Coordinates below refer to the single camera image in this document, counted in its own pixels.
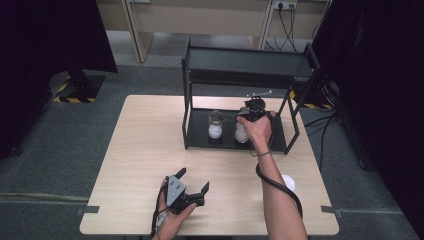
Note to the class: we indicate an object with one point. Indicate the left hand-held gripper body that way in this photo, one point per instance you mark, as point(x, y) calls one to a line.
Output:
point(176, 191)

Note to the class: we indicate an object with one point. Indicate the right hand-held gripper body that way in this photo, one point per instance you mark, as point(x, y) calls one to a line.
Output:
point(256, 106)

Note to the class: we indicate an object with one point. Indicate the white-lidded jar of white powder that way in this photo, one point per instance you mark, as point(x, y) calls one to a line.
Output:
point(240, 135)

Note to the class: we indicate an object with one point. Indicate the glass jar with metal lid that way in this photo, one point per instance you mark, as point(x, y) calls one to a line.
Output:
point(215, 131)

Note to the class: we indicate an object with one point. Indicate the black metal shelf rack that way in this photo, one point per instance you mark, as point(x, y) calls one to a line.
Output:
point(246, 61)

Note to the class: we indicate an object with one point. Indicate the white round object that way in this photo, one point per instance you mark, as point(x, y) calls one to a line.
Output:
point(289, 182)

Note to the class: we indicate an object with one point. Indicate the person's right hand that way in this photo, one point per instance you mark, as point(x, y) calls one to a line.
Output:
point(258, 131)

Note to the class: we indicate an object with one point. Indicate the person's left hand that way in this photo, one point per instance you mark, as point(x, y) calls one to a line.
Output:
point(170, 225)

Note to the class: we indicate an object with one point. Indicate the thin wrist band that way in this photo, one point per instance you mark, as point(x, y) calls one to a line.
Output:
point(261, 154)

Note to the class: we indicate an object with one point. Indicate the stand base with striped tape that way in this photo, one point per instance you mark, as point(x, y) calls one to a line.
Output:
point(83, 88)
point(316, 106)

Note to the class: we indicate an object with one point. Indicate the grey floor tape strip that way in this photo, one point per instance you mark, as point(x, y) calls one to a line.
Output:
point(88, 209)
point(330, 210)

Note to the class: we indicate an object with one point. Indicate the black curtain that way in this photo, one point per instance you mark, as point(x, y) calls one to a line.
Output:
point(383, 83)
point(40, 50)

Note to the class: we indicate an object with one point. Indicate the white wall socket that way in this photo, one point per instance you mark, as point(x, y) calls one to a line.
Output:
point(285, 4)

